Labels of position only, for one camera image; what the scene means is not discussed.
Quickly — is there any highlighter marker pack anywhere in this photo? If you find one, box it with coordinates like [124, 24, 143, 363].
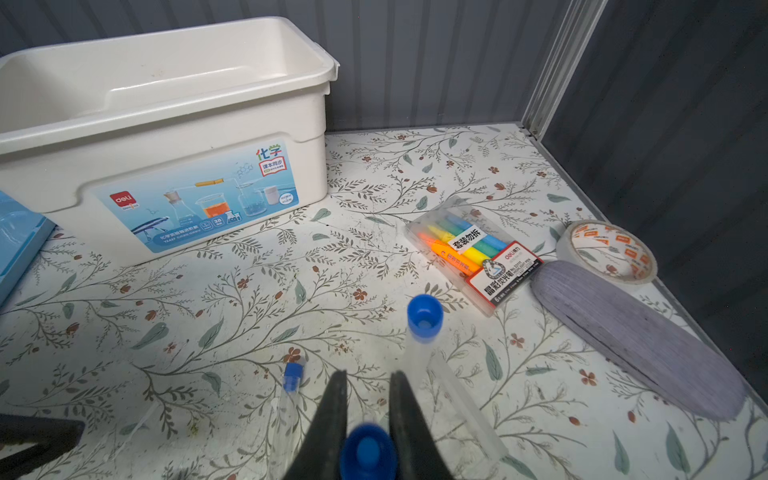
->
[405, 197, 543, 317]

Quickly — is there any blue capped test tube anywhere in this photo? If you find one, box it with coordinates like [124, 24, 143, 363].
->
[268, 363, 304, 479]
[339, 423, 398, 480]
[403, 293, 510, 463]

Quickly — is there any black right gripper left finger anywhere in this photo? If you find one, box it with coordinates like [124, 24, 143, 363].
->
[283, 370, 348, 480]

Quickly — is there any clear tape roll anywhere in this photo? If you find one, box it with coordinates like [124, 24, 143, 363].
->
[555, 220, 659, 292]

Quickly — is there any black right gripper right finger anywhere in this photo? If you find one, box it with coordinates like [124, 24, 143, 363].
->
[389, 371, 454, 480]

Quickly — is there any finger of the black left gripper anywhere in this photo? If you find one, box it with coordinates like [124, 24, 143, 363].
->
[1, 414, 86, 477]

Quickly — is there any blue plastic box lid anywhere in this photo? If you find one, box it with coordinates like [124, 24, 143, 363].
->
[0, 193, 55, 305]

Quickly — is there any white plastic storage box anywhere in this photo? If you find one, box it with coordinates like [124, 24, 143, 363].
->
[1, 17, 339, 265]

